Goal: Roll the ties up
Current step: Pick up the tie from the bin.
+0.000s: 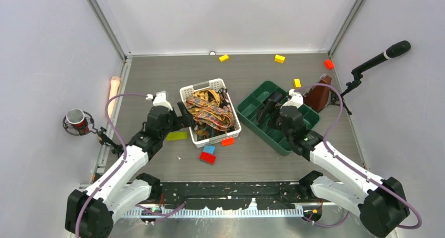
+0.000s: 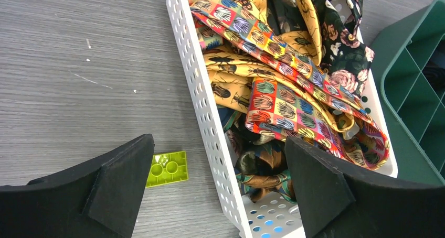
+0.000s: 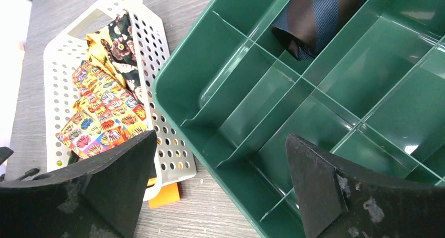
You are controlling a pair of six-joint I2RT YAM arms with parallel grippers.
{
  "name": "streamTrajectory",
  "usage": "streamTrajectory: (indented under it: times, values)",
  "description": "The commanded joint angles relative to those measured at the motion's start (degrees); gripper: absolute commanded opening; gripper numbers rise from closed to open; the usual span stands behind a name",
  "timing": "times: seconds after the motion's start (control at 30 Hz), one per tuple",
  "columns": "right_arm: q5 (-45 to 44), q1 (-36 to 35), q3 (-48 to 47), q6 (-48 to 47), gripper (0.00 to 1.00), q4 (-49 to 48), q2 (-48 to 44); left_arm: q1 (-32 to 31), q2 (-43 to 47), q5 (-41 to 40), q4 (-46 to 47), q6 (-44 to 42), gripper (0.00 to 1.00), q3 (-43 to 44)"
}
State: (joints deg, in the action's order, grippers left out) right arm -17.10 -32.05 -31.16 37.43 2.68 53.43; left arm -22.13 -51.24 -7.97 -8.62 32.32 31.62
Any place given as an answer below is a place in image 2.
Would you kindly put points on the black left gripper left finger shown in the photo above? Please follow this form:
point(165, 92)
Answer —
point(100, 197)

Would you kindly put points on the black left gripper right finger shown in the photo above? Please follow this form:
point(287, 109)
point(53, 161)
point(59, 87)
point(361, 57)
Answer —
point(337, 198)

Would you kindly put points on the colourful shell pattern tie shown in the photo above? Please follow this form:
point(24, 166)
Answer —
point(365, 144)

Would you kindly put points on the lime green lego plate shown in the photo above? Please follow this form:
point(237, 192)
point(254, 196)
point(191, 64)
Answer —
point(167, 168)

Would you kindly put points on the brown green leaf tie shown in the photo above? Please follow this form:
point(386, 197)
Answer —
point(261, 166)

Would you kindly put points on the dark floral rose tie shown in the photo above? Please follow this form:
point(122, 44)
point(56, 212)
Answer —
point(343, 56)

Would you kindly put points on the green compartment tray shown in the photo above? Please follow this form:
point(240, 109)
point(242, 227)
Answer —
point(412, 108)

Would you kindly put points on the yellow beetle pattern tie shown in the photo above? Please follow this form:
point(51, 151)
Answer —
point(294, 92)

